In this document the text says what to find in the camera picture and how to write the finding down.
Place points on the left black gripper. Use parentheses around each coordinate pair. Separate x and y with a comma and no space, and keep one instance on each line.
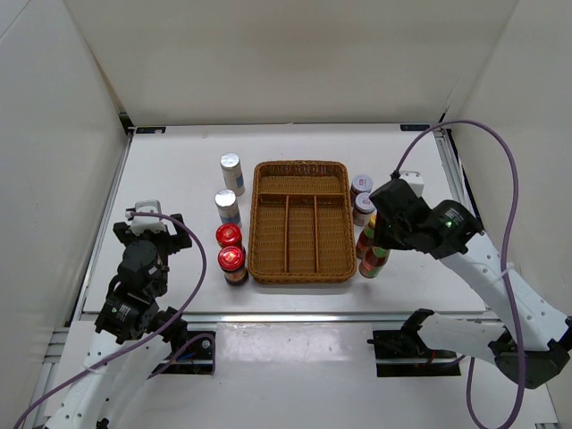
(175,241)

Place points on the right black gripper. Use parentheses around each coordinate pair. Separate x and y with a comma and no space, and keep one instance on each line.
(382,239)

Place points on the yellow-cap sauce bottle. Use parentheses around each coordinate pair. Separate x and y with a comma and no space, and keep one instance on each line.
(373,261)
(366,237)

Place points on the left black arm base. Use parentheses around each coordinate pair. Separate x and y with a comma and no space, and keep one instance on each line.
(192,354)

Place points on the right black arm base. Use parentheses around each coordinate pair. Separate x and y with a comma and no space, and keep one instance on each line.
(397,356)

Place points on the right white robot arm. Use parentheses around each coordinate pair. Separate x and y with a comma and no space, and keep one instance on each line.
(531,342)

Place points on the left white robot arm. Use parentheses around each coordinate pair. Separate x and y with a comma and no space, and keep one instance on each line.
(132,334)

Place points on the near white-lid paste jar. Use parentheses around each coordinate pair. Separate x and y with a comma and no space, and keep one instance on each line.
(363,208)

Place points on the white-lid paste jar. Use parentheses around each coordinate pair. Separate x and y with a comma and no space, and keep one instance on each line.
(361,183)
(363,208)

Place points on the far white-lid paste jar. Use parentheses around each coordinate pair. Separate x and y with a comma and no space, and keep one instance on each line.
(361,183)

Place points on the far red-lid sauce jar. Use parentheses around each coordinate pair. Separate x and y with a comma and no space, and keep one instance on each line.
(229,235)

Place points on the red-lid sauce jar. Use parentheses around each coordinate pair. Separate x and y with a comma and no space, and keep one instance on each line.
(232,260)
(229,235)

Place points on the near red-lid sauce jar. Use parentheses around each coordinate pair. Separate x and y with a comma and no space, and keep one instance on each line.
(232,260)

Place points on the near silver-lid spice jar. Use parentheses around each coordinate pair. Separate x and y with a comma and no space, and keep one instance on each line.
(227,205)

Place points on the silver-lid spice jar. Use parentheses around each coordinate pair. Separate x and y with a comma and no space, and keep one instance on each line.
(227,205)
(232,173)

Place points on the brown wicker divided basket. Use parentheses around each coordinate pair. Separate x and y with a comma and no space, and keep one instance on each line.
(301,229)

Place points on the far silver-lid spice jar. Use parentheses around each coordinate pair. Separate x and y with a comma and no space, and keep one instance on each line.
(232,173)

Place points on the right dark table label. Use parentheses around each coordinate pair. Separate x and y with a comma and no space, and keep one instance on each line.
(414,127)

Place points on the dark table label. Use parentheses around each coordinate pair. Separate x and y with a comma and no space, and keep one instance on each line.
(150,130)
(414,127)

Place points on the left dark table label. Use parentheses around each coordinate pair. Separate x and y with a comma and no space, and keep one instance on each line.
(150,130)

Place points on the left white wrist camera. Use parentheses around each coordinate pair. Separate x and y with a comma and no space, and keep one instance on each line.
(142,217)

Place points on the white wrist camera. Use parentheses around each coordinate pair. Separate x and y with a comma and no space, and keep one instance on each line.
(142,217)
(415,181)

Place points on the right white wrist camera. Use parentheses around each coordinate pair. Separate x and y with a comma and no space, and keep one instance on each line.
(415,181)

